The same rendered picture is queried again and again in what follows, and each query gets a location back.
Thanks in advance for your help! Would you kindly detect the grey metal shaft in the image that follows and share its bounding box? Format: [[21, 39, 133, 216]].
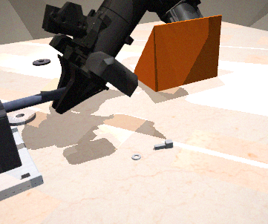
[[2, 87, 66, 113]]

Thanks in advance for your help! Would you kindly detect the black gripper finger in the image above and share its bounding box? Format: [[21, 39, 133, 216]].
[[55, 62, 109, 114], [52, 54, 71, 109]]

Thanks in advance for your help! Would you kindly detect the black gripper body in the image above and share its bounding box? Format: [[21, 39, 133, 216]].
[[49, 7, 138, 97]]

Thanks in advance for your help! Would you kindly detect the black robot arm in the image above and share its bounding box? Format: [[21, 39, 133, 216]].
[[42, 0, 203, 49]]

